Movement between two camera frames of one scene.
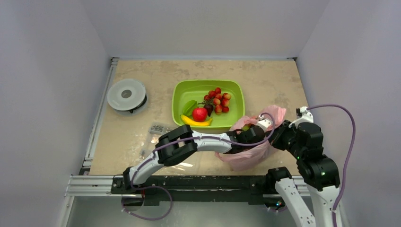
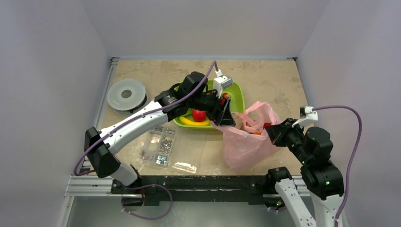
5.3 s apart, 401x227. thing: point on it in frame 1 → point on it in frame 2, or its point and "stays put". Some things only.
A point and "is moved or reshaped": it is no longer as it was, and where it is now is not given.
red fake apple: [199, 114] stays put
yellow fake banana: [189, 121] stays put
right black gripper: [277, 136] stays put
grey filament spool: [127, 97] stays put
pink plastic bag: [248, 157] is moved or reshaped
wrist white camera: [264, 123] → [221, 82]
